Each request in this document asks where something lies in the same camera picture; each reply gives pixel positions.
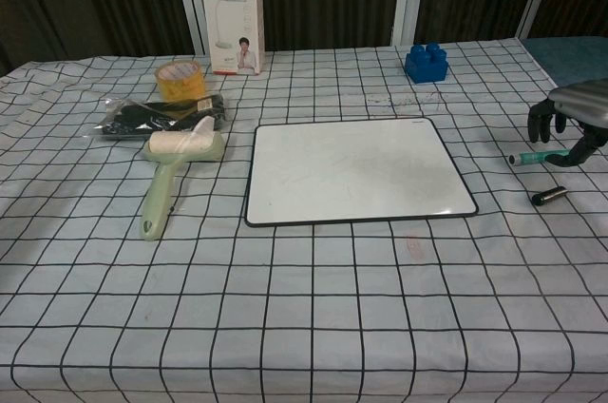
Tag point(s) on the teal upholstered seat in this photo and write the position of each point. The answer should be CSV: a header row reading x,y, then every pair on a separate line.
x,y
565,58

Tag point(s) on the black marker cap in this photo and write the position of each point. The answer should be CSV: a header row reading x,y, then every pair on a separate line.
x,y
549,195

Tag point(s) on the white black grid tablecloth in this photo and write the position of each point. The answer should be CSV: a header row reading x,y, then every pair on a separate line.
x,y
304,279

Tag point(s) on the green lint roller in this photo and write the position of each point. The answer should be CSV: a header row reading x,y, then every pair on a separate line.
x,y
178,160

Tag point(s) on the yellow packing tape roll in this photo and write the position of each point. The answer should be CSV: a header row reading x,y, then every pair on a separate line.
x,y
180,80

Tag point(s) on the black items in plastic bag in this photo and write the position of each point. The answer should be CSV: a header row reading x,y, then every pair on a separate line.
x,y
157,118

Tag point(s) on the blue toy building block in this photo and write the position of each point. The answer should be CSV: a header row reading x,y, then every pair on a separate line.
x,y
426,63

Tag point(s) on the white desk lamp box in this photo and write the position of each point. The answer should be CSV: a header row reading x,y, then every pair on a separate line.
x,y
235,18

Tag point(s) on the teal marker pen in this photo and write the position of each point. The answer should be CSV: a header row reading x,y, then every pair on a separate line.
x,y
534,157

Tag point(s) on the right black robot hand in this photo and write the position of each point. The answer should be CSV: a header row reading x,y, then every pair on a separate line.
x,y
582,106

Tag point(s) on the black framed whiteboard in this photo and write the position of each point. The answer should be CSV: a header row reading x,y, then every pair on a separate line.
x,y
361,170

